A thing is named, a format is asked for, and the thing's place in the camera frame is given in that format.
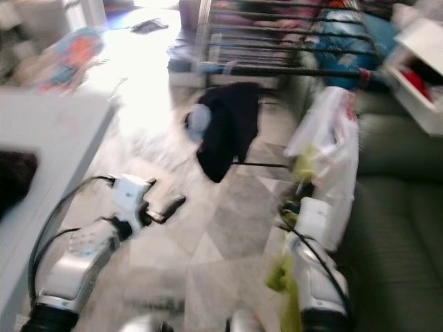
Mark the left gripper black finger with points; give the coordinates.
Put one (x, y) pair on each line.
(173, 207)

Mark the lime green garment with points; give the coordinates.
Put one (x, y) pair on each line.
(287, 277)

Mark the black garment with reflective stripe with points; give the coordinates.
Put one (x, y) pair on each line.
(14, 180)

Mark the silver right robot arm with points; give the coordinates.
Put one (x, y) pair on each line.
(322, 277)

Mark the red plastic hanger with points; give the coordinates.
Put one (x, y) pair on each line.
(360, 81)

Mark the white garment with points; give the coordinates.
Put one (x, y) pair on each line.
(332, 145)

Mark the navy blue garment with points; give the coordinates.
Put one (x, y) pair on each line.
(225, 131)

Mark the robot left leg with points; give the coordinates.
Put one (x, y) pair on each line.
(145, 324)

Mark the robot leg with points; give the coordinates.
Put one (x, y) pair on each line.
(145, 324)
(246, 321)

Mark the robot right leg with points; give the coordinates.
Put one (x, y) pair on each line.
(246, 321)

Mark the white folding table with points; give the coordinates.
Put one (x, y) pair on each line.
(55, 131)

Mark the black metal drying rack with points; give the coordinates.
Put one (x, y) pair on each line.
(291, 70)

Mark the dark mattress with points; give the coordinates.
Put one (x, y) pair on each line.
(183, 48)

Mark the colourful baby bouncer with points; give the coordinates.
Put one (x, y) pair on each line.
(73, 59)

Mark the black item on floor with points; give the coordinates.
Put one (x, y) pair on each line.
(147, 26)

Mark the white side shelf unit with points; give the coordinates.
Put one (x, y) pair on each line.
(419, 76)

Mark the purple armchair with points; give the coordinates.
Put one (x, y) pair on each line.
(190, 15)

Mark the white air purifier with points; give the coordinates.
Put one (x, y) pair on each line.
(86, 14)

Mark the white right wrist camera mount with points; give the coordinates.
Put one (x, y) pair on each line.
(315, 218)

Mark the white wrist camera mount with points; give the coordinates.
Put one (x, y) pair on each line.
(131, 196)
(315, 218)

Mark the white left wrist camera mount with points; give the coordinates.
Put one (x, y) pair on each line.
(131, 196)

